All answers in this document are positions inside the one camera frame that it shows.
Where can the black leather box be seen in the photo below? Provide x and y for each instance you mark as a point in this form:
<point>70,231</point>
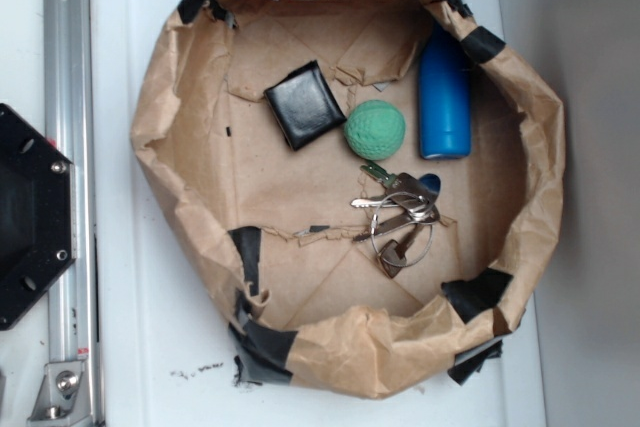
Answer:
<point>304,106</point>

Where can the brown paper bag tray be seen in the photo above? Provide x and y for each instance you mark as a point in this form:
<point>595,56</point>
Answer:
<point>270,230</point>

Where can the green foam ball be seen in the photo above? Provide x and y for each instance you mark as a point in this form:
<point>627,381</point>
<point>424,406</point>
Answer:
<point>375,130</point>

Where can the bunch of metal keys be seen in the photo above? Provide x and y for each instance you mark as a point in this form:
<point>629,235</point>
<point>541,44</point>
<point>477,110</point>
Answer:
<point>406,207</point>

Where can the blue plastic bottle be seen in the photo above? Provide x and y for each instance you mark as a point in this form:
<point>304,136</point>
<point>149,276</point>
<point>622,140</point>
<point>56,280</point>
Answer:
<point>444,98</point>

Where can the aluminium extrusion rail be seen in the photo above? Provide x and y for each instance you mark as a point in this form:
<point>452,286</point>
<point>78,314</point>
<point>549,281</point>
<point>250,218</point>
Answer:
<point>73,314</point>

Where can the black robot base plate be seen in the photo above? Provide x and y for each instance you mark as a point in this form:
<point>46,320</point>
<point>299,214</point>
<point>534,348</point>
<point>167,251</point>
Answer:
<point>36,216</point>

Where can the metal corner bracket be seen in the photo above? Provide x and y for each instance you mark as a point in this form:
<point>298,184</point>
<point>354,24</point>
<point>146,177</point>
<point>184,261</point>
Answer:
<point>64,397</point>

